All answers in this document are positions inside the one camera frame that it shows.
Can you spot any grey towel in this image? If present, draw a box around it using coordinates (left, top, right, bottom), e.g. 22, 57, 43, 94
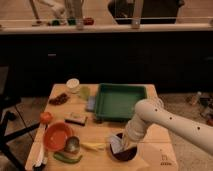
109, 135, 123, 154

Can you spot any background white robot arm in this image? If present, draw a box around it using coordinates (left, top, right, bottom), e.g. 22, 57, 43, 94
40, 0, 65, 19

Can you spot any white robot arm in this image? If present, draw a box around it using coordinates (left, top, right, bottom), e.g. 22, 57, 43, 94
122, 98, 213, 156

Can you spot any purple bowl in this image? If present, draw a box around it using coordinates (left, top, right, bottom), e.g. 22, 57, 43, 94
110, 133, 137, 162

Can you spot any orange bowl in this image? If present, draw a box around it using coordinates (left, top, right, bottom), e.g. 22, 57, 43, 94
43, 122, 74, 152

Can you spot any yellow banana toy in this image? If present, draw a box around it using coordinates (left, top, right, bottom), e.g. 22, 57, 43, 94
81, 142, 105, 151

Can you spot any green plastic tray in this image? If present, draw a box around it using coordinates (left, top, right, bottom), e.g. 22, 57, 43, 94
94, 83, 147, 122

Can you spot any blue sponge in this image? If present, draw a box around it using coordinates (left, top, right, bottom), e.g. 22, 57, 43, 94
86, 96, 96, 112

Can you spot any small metal cup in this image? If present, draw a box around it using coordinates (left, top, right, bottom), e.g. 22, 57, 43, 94
64, 136, 80, 154

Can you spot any dark grape bunch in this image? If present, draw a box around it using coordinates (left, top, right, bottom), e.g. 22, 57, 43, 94
49, 93, 69, 105

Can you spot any white round cup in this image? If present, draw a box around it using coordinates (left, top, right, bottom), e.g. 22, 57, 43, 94
66, 78, 80, 93

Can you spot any red tomato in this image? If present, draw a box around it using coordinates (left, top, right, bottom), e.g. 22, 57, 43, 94
40, 112, 53, 124

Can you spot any black chair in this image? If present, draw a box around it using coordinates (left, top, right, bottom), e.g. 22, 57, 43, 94
0, 66, 39, 171

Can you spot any red background object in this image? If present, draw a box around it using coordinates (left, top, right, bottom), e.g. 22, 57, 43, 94
83, 17, 94, 25

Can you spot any green background object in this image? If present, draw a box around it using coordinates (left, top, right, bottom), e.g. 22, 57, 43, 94
51, 20, 61, 26

